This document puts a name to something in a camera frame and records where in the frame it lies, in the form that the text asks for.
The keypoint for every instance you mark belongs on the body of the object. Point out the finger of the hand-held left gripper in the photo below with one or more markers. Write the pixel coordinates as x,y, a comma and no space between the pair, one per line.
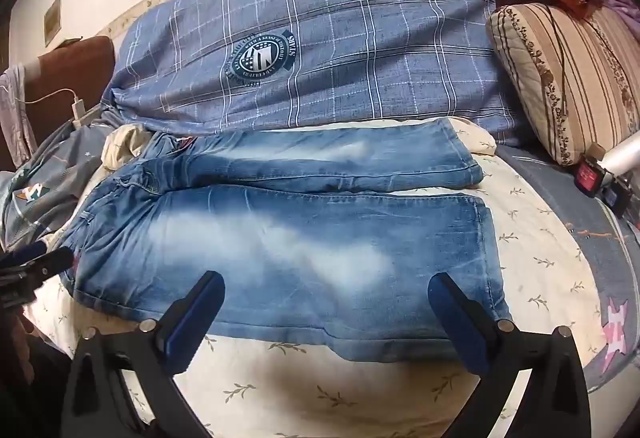
32,251
52,263

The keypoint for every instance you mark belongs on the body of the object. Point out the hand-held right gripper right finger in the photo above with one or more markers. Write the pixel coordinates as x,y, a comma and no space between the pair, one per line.
457,323

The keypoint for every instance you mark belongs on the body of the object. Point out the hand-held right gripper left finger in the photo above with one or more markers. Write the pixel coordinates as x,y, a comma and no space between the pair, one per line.
192,318

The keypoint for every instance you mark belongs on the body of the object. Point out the blue denim pants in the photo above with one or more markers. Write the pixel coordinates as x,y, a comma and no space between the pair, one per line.
280,248

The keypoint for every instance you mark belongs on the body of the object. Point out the grey star-print quilt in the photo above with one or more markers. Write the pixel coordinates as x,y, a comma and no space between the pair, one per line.
45,183

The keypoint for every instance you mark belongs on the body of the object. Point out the white leaf-print bed sheet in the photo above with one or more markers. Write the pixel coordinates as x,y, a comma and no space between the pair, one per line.
530,238

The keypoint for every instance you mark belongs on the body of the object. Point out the lilac cloth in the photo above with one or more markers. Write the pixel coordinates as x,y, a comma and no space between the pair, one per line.
15,118

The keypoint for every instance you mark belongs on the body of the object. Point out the cream cloth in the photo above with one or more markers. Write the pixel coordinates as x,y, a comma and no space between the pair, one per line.
122,143

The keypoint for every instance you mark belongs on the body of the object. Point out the white charger plug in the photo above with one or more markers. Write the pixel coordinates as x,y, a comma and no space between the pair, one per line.
82,113

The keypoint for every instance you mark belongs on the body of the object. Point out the blue blanket with pink print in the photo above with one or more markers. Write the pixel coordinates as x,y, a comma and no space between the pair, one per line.
615,268

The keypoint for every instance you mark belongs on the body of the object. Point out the brown headboard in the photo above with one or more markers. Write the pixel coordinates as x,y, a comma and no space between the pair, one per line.
75,63

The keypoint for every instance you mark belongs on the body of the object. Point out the red and black device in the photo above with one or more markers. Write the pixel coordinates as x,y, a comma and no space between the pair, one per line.
590,178

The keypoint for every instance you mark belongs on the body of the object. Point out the white tube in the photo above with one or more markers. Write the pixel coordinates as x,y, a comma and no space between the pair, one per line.
622,156

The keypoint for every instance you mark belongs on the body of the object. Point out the beige striped floral pillow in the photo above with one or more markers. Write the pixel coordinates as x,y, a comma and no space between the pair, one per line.
585,78

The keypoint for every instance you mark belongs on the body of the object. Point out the blue plaid quilt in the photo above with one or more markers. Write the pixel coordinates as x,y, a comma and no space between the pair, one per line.
350,53

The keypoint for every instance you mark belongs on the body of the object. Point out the small wall picture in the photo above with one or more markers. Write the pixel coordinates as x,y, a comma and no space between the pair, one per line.
52,18

